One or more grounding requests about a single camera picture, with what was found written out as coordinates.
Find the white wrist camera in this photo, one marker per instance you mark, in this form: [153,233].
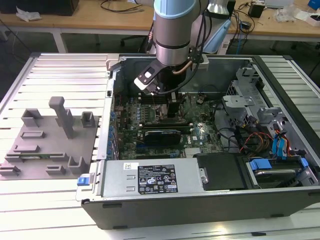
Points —
[146,83]

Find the wide black computer box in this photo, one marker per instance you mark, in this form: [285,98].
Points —
[50,6]

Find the crumpled white plastic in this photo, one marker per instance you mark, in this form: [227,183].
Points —
[27,13]

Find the black plastic bay cover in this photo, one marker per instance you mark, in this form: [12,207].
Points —
[220,172]

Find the white box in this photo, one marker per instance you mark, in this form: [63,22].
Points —
[314,20]

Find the silver chipset heatsink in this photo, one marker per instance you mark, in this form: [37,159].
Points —
[192,152]

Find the black graphics card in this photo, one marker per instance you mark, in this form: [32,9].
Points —
[162,137]

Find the hard disk in blue carrier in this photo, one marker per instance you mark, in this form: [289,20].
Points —
[260,164]

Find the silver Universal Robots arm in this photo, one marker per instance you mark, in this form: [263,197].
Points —
[172,30]

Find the blue box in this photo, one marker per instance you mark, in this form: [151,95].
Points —
[315,3]

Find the grey parts rack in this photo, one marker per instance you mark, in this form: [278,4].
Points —
[62,152]

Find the small black box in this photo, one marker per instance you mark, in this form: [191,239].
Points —
[256,10]

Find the black RAM slot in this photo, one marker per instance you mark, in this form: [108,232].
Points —
[165,123]
[165,127]
[147,98]
[150,102]

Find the grey metal drive cage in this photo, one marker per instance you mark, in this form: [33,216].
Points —
[240,100]

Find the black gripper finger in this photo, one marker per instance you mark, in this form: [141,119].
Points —
[173,108]

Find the open black PC case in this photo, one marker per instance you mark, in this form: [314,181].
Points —
[200,210]

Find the wooden desk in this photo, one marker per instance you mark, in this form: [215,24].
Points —
[87,20]

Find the small power adapter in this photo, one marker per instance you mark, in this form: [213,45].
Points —
[245,26]

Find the green motherboard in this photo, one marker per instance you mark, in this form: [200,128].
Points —
[202,115]

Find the green RAM stick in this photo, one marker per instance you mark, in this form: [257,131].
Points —
[30,157]

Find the clear plastic bag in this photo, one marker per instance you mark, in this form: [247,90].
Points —
[286,13]

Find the round coin battery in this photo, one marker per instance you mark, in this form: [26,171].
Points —
[200,100]

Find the grey power supply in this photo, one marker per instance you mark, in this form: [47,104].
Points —
[117,175]

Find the blue case latch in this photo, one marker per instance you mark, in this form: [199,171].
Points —
[83,181]

